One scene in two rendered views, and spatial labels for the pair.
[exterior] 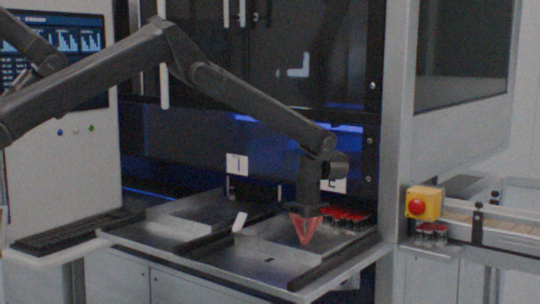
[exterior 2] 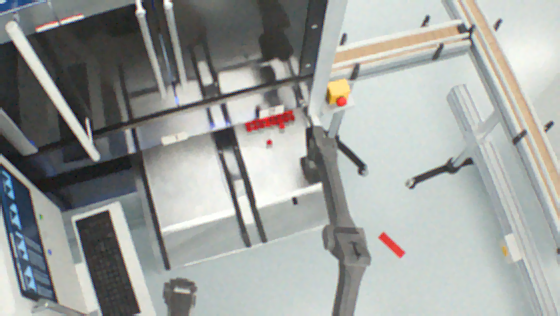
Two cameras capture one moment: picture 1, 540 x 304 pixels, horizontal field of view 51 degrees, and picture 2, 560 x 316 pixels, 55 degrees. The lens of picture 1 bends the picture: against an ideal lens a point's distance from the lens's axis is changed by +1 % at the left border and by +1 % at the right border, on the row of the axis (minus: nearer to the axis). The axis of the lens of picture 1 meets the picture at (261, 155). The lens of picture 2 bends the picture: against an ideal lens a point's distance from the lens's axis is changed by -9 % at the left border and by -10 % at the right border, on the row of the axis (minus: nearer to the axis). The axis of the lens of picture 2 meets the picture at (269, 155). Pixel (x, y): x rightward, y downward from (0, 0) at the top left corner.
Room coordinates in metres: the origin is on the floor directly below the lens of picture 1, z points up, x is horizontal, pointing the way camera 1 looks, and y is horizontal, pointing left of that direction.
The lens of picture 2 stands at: (1.05, 0.54, 2.86)
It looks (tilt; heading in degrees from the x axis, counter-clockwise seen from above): 69 degrees down; 301
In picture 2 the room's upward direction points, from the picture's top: 4 degrees clockwise
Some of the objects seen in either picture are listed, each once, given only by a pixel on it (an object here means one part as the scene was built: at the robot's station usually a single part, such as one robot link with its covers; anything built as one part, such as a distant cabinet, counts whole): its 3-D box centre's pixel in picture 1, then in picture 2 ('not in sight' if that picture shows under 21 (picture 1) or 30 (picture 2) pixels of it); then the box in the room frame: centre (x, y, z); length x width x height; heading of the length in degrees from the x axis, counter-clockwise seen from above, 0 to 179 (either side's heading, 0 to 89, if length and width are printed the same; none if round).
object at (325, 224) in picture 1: (331, 220); (270, 125); (1.49, -0.19, 0.91); 0.18 x 0.02 x 0.05; 52
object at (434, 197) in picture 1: (424, 202); (336, 89); (1.36, -0.41, 1.00); 0.08 x 0.07 x 0.07; 142
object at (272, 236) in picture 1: (313, 231); (278, 148); (1.42, -0.14, 0.90); 0.34 x 0.26 x 0.04; 142
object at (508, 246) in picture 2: not in sight; (509, 249); (0.41, -0.48, 0.50); 0.12 x 0.05 x 0.09; 142
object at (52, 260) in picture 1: (78, 236); (101, 269); (1.69, 0.58, 0.79); 0.45 x 0.28 x 0.03; 146
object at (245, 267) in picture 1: (246, 235); (237, 182); (1.47, 0.04, 0.87); 0.70 x 0.48 x 0.02; 52
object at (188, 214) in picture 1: (218, 209); (184, 174); (1.63, 0.13, 0.90); 0.34 x 0.26 x 0.04; 142
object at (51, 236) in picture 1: (82, 230); (106, 265); (1.68, 0.56, 0.82); 0.40 x 0.14 x 0.02; 146
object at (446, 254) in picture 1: (434, 247); (332, 94); (1.39, -0.44, 0.87); 0.14 x 0.13 x 0.02; 142
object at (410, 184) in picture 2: not in sight; (450, 168); (0.79, -0.85, 0.07); 0.50 x 0.08 x 0.14; 52
